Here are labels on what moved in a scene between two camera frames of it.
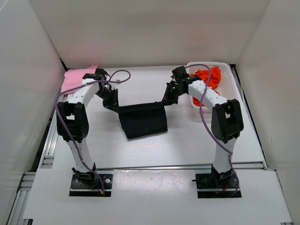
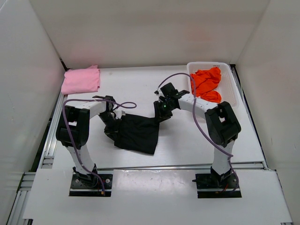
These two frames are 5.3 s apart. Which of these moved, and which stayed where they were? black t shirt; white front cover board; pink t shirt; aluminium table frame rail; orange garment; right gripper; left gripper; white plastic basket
Moved: left gripper; right gripper; black t shirt
Stayed: white plastic basket; pink t shirt; aluminium table frame rail; orange garment; white front cover board
